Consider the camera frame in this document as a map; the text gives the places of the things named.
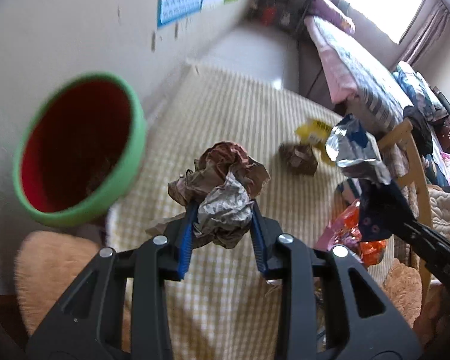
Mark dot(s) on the bed with plaid quilt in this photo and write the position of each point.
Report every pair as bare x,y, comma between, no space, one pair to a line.
357,79

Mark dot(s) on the right purple curtain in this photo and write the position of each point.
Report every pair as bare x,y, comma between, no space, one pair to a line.
430,33

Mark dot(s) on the black clothing pile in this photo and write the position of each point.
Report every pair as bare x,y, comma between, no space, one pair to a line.
420,130

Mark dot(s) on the blue floral pillow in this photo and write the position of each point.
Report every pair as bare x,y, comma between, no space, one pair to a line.
419,92

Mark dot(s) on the dark brown wrapper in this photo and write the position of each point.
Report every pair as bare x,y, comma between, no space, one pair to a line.
299,158

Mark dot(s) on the pink snack bag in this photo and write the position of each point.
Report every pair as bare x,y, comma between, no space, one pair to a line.
340,232

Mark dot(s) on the red bin with green rim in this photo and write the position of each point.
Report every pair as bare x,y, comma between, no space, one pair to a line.
81,151

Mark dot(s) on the red bucket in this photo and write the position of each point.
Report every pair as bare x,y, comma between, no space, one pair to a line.
268,16

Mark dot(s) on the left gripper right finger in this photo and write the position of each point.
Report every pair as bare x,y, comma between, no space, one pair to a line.
330,306

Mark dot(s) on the large yellow snack bag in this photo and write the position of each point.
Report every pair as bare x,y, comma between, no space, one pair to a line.
315,132

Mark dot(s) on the orange plush cushion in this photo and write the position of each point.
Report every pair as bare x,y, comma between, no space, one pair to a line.
45,266

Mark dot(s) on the silver blue foil bag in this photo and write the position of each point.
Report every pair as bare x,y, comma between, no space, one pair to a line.
356,155

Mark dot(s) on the brown paper ball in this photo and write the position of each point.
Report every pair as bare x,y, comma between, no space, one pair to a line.
224,182

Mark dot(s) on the wooden chair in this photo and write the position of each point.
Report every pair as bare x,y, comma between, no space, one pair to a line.
400,153

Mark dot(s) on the purple pillow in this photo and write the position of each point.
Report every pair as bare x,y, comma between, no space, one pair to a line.
328,11

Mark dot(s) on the black metal shelf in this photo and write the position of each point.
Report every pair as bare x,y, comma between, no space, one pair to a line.
290,14

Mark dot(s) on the yellow checkered table cloth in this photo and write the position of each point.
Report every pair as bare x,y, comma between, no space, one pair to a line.
223,309

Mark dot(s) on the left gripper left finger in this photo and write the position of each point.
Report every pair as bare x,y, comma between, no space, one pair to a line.
116,306

